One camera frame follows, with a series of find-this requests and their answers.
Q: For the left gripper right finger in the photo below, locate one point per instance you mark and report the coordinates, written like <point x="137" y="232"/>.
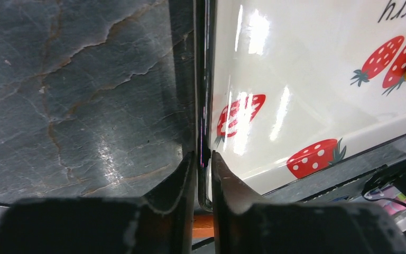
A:
<point x="247" y="222"/>

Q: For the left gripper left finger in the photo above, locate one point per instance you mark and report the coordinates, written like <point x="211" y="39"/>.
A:
<point x="160" y="221"/>

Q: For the white strawberry print tray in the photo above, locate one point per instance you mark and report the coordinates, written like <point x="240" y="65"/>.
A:
<point x="287" y="89"/>

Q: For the orange handled metal scraper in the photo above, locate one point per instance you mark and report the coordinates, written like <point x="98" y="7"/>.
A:
<point x="203" y="226"/>

